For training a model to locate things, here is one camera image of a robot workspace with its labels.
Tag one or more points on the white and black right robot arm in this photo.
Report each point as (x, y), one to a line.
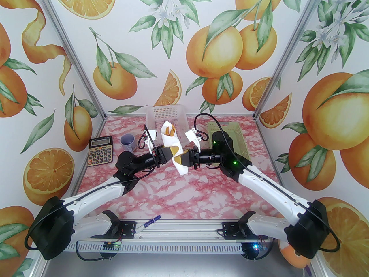
(268, 187)

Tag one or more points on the aluminium frame post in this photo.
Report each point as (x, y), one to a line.
(73, 53)
(291, 53)

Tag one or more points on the orange fish plush toy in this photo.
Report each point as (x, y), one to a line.
(288, 258)

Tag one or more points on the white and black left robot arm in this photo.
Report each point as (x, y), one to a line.
(92, 193)

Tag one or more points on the white perforated plastic basket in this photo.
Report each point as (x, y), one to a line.
(157, 117)

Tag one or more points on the small circuit board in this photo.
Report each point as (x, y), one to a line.
(259, 247)
(112, 245)

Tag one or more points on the blue and white pen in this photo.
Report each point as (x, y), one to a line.
(152, 220)

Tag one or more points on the black and gold calculator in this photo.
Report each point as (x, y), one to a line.
(99, 154)

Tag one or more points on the purple mug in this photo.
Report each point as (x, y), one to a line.
(126, 140)

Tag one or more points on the white paper napkin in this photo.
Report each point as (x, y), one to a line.
(176, 143)

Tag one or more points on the green plastic basket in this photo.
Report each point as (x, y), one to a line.
(239, 137)

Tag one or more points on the aluminium front rail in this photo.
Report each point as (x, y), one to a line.
(184, 232)

